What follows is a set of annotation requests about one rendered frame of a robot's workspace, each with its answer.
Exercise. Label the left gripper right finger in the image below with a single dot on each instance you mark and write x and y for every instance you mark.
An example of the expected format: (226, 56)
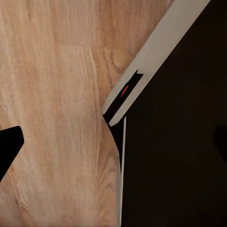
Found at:
(220, 140)

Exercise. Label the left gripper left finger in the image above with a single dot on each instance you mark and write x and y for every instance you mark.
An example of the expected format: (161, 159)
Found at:
(11, 141)

